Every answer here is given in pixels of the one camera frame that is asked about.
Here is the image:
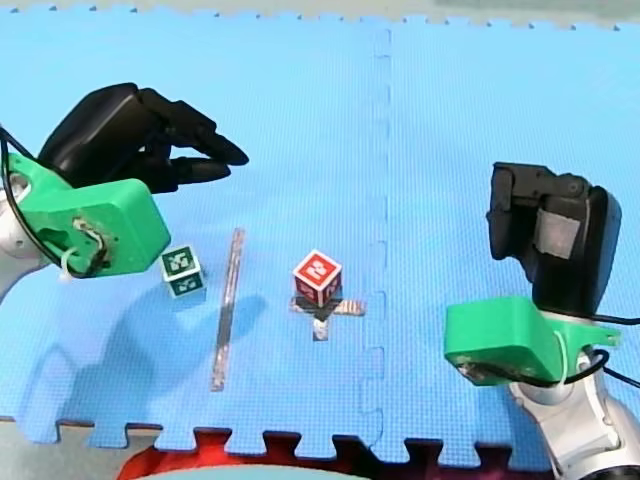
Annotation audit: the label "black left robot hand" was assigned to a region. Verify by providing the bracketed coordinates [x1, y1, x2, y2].
[37, 82, 250, 196]

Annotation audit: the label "red cube white marks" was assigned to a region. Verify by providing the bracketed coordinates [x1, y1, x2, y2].
[292, 248, 344, 308]

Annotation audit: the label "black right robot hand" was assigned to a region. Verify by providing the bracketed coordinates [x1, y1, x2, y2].
[485, 161, 624, 318]

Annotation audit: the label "green cube white marks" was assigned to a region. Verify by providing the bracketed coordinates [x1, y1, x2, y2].
[160, 244, 207, 300]

